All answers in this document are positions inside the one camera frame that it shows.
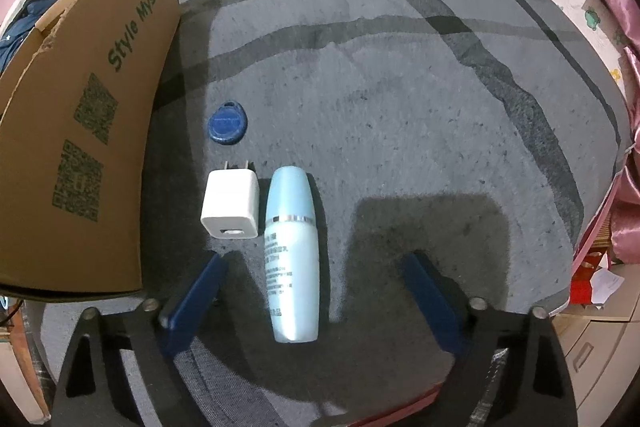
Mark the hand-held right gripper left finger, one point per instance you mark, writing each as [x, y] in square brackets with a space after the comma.
[195, 297]

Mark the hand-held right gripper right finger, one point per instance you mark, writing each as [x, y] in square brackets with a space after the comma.
[435, 297]

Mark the small white charger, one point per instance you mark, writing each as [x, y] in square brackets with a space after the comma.
[230, 202]

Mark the light blue bottle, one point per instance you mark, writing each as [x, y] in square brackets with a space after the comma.
[292, 267]

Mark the brown cardboard box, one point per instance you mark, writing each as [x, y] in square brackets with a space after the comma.
[75, 217]

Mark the blue key fob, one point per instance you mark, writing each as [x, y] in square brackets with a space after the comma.
[226, 124]

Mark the red box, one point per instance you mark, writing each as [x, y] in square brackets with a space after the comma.
[581, 292]

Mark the beige cabinet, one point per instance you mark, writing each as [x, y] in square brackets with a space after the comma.
[600, 347]

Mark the white paper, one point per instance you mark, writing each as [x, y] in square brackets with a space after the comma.
[607, 282]

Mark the pink curtain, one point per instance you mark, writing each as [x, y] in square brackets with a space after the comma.
[627, 217]

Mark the dark blue star jacket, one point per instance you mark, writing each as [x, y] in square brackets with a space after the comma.
[20, 37]

